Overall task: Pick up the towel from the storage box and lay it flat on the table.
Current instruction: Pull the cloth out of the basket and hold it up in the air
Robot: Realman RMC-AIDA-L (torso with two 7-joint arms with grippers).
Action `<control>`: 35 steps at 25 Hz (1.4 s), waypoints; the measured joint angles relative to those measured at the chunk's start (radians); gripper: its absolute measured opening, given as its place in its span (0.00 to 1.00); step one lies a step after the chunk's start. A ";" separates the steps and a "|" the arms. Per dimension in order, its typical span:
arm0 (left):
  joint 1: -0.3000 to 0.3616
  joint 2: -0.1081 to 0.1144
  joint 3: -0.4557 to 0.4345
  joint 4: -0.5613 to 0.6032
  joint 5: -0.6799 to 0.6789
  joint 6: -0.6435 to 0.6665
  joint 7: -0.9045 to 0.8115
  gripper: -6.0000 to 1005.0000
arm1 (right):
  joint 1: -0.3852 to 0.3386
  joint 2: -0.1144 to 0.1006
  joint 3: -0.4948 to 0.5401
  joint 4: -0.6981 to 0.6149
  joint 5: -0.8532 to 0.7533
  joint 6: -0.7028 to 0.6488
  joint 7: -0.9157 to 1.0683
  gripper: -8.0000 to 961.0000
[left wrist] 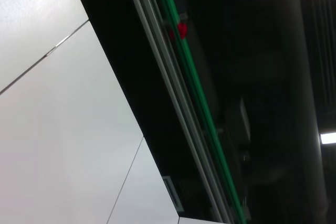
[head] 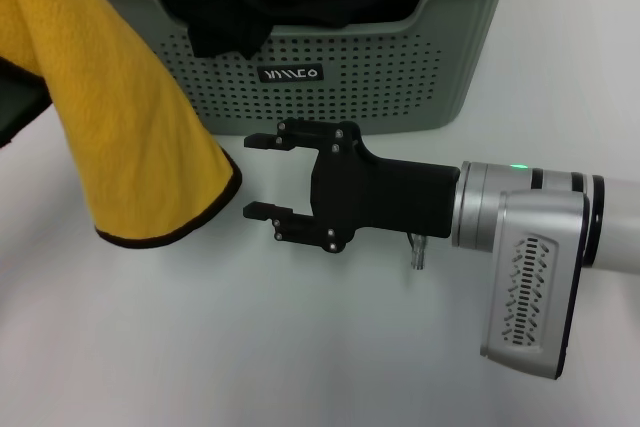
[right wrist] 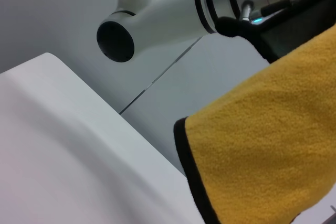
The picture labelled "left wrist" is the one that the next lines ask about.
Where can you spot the green strip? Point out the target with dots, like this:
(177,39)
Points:
(194,77)

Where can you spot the white ceiling light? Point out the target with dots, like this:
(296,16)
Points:
(328,138)

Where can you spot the grey metal rail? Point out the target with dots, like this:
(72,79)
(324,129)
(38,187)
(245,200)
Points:
(165,58)

